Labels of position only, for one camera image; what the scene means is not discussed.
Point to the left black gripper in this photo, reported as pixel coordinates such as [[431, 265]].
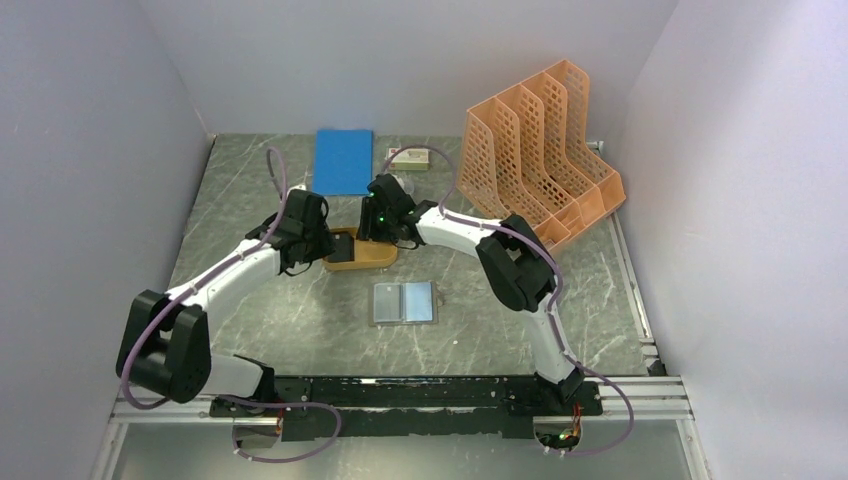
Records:
[[325, 245]]

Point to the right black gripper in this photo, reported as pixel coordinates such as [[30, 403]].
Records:
[[366, 229]]

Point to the orange oval tray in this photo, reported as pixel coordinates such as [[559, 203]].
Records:
[[368, 254]]

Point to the small clear plastic cup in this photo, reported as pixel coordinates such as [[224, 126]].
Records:
[[406, 185]]

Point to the blue notebook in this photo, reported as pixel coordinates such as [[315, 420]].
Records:
[[342, 162]]

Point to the small red white box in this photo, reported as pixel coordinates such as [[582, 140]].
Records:
[[412, 159]]

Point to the orange mesh file organizer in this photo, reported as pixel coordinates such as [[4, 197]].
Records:
[[525, 151]]

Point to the black card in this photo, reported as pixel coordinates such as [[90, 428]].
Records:
[[344, 250]]

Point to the grey card holder wallet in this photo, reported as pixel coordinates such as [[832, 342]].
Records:
[[420, 304]]

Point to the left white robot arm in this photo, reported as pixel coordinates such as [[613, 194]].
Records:
[[165, 353]]

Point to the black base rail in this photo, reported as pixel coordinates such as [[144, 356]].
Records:
[[440, 405]]

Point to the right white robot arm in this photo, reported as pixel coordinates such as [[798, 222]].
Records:
[[519, 269]]

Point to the grey VIP card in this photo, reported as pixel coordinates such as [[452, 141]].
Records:
[[387, 302]]

